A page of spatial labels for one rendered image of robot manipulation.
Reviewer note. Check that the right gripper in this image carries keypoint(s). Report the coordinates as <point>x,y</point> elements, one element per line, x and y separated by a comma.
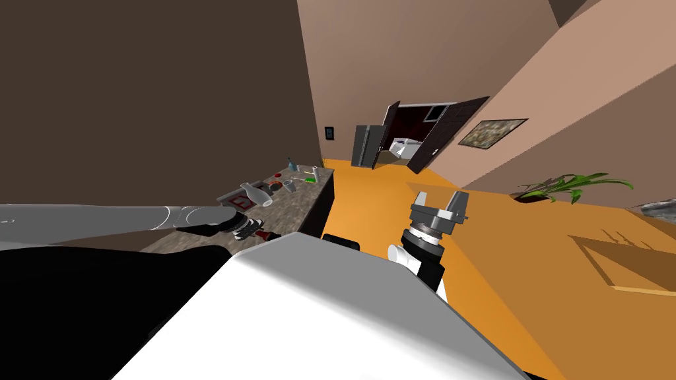
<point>437,216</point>

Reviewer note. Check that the blue glass bottle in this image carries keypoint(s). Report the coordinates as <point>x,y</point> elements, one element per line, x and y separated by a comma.
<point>292,164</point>

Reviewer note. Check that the green potted plant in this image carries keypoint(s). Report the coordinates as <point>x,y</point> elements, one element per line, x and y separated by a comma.
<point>573,184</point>

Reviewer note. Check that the grey cabinet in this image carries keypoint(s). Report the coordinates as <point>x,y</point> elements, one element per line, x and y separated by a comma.
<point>367,146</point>

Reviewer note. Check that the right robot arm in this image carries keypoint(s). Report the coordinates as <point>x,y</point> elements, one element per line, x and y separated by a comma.
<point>429,266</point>

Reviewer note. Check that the red bowl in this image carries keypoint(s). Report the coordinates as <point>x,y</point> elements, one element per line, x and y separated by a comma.
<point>275,186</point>

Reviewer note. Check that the white tall cup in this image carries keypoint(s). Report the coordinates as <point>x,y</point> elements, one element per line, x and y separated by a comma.
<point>316,174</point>

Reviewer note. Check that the white bed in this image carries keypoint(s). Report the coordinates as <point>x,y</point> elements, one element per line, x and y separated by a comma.
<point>405,146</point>

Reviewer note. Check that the narrow dark door leaf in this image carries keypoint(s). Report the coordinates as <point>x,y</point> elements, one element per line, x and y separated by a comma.
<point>391,117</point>

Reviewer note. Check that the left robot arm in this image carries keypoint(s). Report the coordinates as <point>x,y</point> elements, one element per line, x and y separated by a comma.
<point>79,221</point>

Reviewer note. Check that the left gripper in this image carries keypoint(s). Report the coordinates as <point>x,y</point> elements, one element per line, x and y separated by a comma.
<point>270,237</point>

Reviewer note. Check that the dark brown door leaf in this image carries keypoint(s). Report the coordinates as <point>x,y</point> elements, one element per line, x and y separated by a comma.
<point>446,134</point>

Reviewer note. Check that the black wall panel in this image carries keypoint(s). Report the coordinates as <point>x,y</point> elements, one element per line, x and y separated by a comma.
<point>329,133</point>

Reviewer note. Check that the grey mug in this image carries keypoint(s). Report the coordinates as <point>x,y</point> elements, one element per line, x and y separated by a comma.
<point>289,186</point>

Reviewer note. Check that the white vase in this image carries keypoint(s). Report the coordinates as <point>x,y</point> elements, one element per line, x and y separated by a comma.
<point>256,194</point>

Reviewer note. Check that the framed wall picture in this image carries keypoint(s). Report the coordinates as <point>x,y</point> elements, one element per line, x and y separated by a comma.
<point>492,133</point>

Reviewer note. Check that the red and white book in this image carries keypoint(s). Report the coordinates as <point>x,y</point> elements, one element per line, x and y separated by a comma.
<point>235,201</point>

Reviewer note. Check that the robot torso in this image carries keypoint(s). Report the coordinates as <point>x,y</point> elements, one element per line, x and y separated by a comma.
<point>317,316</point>

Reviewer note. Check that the brown flat slab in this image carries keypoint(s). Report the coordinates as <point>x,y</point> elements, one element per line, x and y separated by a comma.
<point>634,264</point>

